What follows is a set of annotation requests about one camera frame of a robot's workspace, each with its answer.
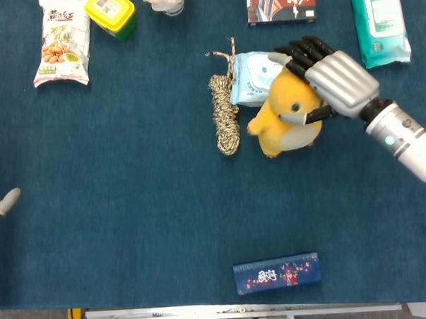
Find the white snack bag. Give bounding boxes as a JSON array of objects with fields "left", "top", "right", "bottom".
[{"left": 29, "top": 0, "right": 95, "bottom": 89}]

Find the dark red printed box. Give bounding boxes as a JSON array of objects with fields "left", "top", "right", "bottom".
[{"left": 246, "top": 0, "right": 318, "bottom": 28}]

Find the blue printed long box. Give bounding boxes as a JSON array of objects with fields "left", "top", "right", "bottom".
[{"left": 232, "top": 251, "right": 324, "bottom": 296}]

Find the blue felt table mat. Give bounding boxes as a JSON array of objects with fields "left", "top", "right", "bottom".
[{"left": 0, "top": 0, "right": 426, "bottom": 315}]

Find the light blue tissue pack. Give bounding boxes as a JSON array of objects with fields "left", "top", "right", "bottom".
[{"left": 227, "top": 50, "right": 285, "bottom": 109}]

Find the green wet wipes pack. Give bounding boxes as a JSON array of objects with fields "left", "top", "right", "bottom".
[{"left": 350, "top": 0, "right": 413, "bottom": 71}]

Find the yellow lidded green container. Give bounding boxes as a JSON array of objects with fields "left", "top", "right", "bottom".
[{"left": 84, "top": 0, "right": 138, "bottom": 44}]

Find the coiled braided rope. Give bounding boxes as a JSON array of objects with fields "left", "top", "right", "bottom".
[{"left": 203, "top": 36, "right": 242, "bottom": 157}]

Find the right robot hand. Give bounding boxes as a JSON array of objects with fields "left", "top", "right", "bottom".
[{"left": 266, "top": 32, "right": 381, "bottom": 126}]

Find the aluminium frame rail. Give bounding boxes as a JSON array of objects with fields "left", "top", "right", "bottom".
[{"left": 81, "top": 297, "right": 403, "bottom": 319}]

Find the yellow plush toy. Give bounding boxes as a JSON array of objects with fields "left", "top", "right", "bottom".
[{"left": 244, "top": 66, "right": 326, "bottom": 160}]

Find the clear plastic bottle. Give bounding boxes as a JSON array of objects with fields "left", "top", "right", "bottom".
[{"left": 142, "top": 0, "right": 190, "bottom": 18}]

